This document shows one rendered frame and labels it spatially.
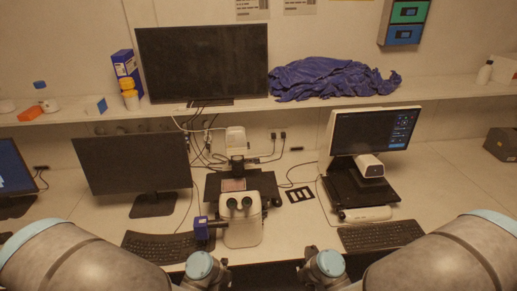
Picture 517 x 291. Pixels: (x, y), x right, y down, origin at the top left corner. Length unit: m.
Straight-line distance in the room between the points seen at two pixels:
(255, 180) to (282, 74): 0.66
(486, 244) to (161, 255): 1.26
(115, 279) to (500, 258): 0.55
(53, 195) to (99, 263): 1.68
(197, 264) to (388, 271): 0.67
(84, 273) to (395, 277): 0.45
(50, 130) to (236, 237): 1.46
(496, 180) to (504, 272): 1.78
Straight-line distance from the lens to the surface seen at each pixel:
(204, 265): 1.00
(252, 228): 1.29
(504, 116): 2.80
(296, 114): 1.85
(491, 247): 0.52
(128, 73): 1.70
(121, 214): 1.75
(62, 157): 2.29
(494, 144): 2.55
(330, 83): 1.58
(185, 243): 1.45
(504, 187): 2.25
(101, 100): 1.73
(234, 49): 1.52
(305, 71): 1.63
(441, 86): 2.14
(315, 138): 1.99
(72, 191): 2.09
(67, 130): 2.14
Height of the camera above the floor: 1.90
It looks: 30 degrees down
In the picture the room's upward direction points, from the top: 2 degrees counter-clockwise
